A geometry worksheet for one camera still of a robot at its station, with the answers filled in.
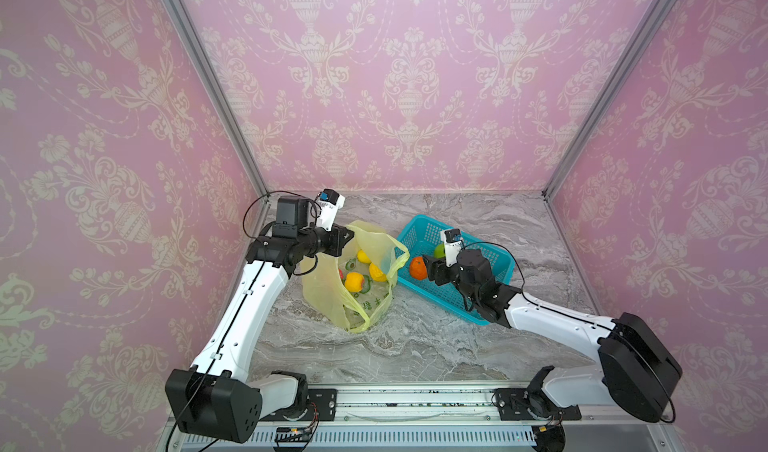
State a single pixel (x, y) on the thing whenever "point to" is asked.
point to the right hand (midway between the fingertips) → (434, 253)
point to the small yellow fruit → (363, 257)
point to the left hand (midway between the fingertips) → (353, 234)
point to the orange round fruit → (418, 268)
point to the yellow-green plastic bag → (323, 278)
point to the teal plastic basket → (421, 236)
